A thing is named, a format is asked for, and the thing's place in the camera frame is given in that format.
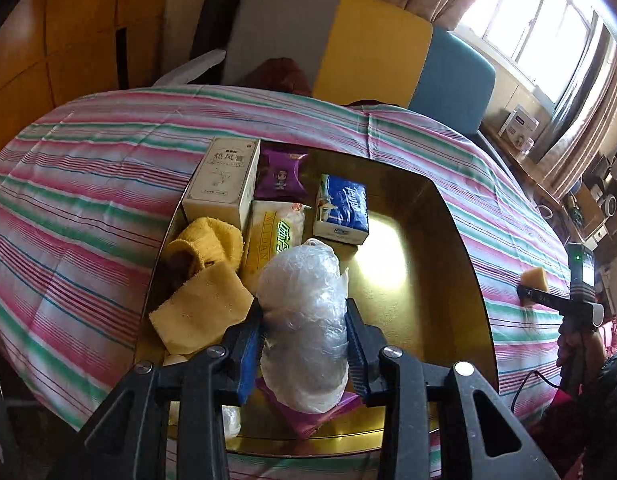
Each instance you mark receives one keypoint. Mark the person's right hand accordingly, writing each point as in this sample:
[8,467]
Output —
[588,347]

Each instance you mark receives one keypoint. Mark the dark red cloth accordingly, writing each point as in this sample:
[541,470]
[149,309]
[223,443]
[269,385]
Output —
[278,77]

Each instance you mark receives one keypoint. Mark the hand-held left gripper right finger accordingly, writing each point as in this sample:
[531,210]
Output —
[359,365]

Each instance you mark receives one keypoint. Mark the grey yellow blue sofa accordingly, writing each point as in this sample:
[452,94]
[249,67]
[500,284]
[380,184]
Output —
[373,45]

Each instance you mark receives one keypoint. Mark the small purple white container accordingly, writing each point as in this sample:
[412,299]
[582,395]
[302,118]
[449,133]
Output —
[527,147]

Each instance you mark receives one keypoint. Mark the striped blanket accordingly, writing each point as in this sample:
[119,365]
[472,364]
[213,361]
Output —
[88,170]

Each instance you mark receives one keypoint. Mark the window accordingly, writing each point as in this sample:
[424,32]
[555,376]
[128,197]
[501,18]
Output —
[538,25]

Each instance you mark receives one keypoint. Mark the black rolled mat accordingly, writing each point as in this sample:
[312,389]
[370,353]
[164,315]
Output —
[218,10]

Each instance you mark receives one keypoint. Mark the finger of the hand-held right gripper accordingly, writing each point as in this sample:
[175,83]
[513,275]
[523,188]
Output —
[541,297]

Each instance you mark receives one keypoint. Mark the person's right forearm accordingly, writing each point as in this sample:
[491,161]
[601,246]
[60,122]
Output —
[611,390]

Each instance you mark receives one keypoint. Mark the purple cartoon snack packet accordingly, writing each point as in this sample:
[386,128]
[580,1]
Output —
[281,175]

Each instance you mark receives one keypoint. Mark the white carton box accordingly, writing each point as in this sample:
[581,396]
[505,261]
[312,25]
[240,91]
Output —
[223,180]

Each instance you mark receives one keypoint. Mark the yellow towel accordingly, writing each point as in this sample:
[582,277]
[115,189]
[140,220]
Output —
[213,240]

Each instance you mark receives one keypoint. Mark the yellow cloth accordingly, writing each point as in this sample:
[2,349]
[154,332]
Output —
[203,305]

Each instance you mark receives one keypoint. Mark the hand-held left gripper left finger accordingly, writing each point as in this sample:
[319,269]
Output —
[249,365]

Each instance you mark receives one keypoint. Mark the clear plastic bag bundle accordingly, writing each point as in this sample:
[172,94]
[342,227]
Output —
[303,320]

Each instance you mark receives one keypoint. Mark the gold tin box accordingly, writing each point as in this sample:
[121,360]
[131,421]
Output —
[418,270]

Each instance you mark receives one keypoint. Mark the wooden side table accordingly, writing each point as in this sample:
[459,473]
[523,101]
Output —
[533,175]

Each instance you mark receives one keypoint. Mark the biscuit snack packet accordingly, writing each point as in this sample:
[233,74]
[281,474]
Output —
[273,245]

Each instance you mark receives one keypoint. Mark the black white device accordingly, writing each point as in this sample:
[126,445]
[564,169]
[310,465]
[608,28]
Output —
[611,205]

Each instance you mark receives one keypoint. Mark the blue tissue pack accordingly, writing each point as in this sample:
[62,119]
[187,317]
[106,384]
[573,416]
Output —
[341,210]

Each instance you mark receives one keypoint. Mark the wooden wardrobe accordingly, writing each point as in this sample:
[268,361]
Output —
[73,25]

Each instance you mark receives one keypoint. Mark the white printed box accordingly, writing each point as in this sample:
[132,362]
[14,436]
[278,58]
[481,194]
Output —
[518,125]

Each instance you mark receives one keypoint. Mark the cardboard box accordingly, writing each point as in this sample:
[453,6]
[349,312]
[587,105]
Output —
[586,210]

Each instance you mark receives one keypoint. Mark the yellow sponge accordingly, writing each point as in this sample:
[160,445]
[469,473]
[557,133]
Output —
[536,277]

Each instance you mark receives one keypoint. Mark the plain purple packet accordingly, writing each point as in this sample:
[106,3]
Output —
[313,420]

